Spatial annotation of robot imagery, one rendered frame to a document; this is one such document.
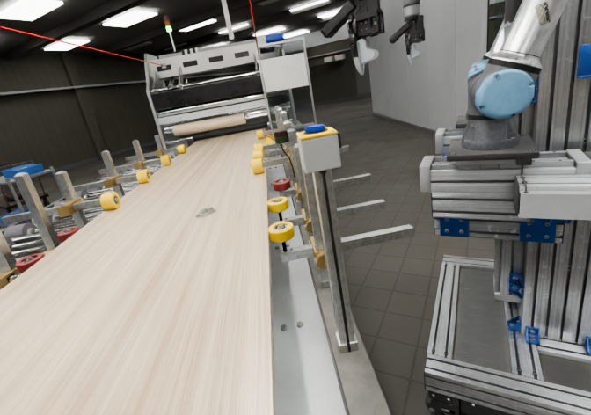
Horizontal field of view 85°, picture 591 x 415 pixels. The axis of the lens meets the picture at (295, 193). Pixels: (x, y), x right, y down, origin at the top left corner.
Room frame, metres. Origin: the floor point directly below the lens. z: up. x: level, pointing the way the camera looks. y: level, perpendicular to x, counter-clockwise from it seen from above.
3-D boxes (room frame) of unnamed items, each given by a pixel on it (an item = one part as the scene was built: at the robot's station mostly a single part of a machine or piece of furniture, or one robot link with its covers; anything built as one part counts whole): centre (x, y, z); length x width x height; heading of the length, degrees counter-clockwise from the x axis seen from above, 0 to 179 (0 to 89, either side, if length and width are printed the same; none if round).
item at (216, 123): (3.71, 0.60, 1.05); 1.43 x 0.12 x 0.12; 92
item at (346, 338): (0.61, -0.06, 0.93); 0.05 x 0.05 x 0.45; 2
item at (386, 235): (0.92, -0.13, 0.80); 0.44 x 0.03 x 0.04; 92
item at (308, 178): (0.87, -0.05, 0.88); 0.04 x 0.04 x 0.48; 2
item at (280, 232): (0.91, 0.06, 0.85); 0.08 x 0.08 x 0.11
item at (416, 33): (1.67, -0.70, 1.46); 0.09 x 0.08 x 0.12; 59
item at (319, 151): (0.61, -0.06, 1.18); 0.07 x 0.07 x 0.08; 2
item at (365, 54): (0.94, -0.25, 1.35); 0.06 x 0.03 x 0.09; 59
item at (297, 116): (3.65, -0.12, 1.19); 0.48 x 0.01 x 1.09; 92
